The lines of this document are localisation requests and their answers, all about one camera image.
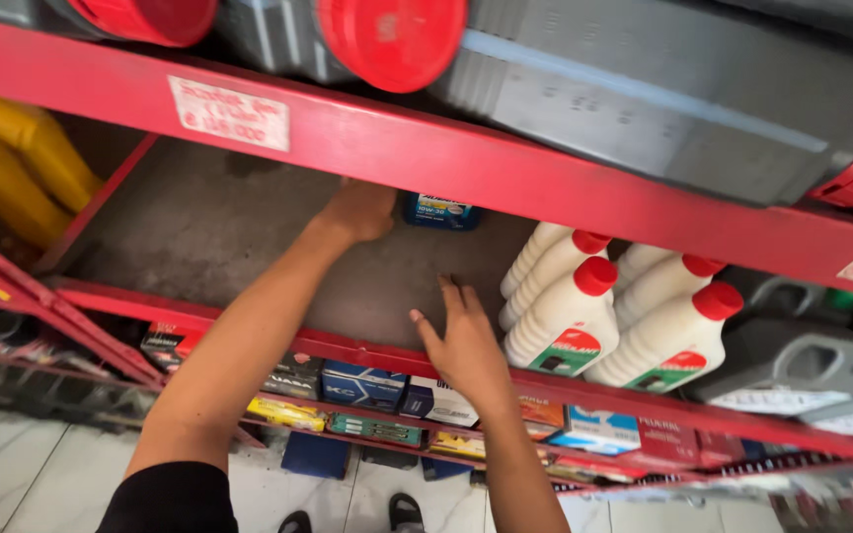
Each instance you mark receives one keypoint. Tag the orange box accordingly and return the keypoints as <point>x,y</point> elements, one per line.
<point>541,416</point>

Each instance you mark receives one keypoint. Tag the white and light-blue box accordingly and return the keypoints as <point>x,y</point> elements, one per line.
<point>595,431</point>

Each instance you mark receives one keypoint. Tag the white and blue box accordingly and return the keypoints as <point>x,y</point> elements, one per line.
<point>438,403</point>

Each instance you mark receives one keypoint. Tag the blue oil bottle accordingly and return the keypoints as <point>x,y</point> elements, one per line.
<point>441,212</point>

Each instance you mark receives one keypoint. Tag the black and red box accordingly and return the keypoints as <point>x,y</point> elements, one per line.
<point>167,344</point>

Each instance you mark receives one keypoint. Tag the red metal shelf rack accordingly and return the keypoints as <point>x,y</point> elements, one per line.
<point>397,140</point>

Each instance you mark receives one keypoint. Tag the large grey jerrycan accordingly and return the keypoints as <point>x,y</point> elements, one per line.
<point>656,96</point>

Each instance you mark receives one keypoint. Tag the person's right hand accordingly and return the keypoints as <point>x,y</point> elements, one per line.
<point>471,355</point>

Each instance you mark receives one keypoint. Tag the black sandal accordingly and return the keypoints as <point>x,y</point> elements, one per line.
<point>406,514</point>
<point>295,522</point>

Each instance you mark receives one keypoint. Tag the grey jerrycan with red cap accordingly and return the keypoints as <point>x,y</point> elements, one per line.
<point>149,16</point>
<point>389,41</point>

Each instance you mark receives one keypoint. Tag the yellow box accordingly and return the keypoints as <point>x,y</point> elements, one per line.
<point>458,445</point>
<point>286,414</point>

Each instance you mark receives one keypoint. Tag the dark blue box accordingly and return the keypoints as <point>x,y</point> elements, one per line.
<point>315,455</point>

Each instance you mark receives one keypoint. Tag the group of white red-capped bottles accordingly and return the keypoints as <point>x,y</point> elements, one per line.
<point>567,326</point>

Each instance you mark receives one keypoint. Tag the person's left hand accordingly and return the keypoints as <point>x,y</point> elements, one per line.
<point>356,213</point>

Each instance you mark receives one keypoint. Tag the person's black sleeve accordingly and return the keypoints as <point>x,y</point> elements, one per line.
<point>171,500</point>

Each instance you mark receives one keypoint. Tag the red side rack with goods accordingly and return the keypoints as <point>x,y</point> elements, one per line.
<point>41,326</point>

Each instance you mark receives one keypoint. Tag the green box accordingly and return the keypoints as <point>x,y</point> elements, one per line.
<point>375,430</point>

